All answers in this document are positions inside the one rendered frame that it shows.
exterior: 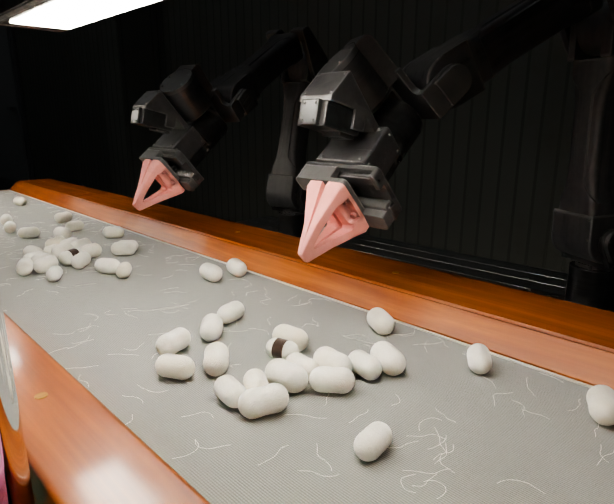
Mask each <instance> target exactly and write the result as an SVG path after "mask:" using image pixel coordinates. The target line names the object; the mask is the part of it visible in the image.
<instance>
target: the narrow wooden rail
mask: <svg viewBox="0 0 614 504"><path fill-rule="evenodd" d="M4 318H5V324H6V330H7V336H8V342H9V348H10V354H11V360H12V366H13V373H14V379H15V385H16V391H17V397H18V403H19V409H20V415H21V421H22V427H23V433H24V439H25V446H26V452H27V458H28V464H29V470H30V476H31V482H32V488H33V494H34V500H35V504H211V503H210V502H209V501H208V500H207V499H205V498H204V497H203V496H202V495H201V494H200V493H199V492H198V491H197V490H196V489H195V488H194V487H192V486H191V485H190V484H189V483H188V482H187V481H186V480H185V479H184V478H183V477H182V476H181V475H179V474H178V473H177V472H176V471H175V470H174V469H173V468H172V467H171V466H170V465H169V464H168V463H167V462H165V461H164V460H163V459H162V458H161V457H160V456H159V455H158V454H157V453H156V452H155V451H154V450H152V449H151V448H150V447H149V446H148V445H147V444H146V443H145V442H144V441H143V440H142V439H141V438H139V437H138V436H137V435H136V434H135V433H134V432H133V431H132V430H131V429H130V428H129V427H128V426H127V425H125V424H124V423H123V422H122V421H121V420H120V419H119V418H118V417H117V416H116V415H115V414H114V413H112V412H111V411H110V410H109V409H108V408H107V407H106V406H105V405H104V404H103V403H102V402H101V401H99V400H98V399H97V398H96V397H95V396H94V395H93V394H92V393H91V392H90V391H89V390H88V389H87V388H85V387H84V386H83V385H82V384H81V383H80V382H79V381H78V380H77V379H76V378H75V377H74V376H72V375H71V374H70V373H69V372H68V371H67V370H66V369H65V368H64V367H63V366H62V365H61V364H59V363H58V362H57V361H56V360H55V359H54V358H53V357H52V356H51V355H50V354H49V353H48V352H47V351H45V350H44V349H43V348H42V347H41V346H40V345H39V344H38V343H37V342H36V341H35V340H34V339H32V338H31V337H30V336H29V335H28V334H27V333H26V332H25V331H24V330H23V329H22V328H21V327H19V326H18V325H17V324H16V323H15V322H14V321H13V320H12V319H11V318H10V317H9V316H8V315H7V314H5V313H4Z"/></svg>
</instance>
